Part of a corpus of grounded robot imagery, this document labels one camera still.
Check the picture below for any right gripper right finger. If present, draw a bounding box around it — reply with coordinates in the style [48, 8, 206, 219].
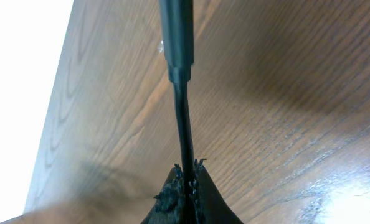
[192, 159, 243, 224]

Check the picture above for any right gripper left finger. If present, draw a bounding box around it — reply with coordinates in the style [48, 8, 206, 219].
[141, 164, 185, 224]

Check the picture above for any black usb cable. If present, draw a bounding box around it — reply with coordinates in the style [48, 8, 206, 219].
[158, 0, 196, 194]

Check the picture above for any clear tape piece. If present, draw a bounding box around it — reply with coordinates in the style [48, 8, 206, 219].
[157, 40, 164, 53]

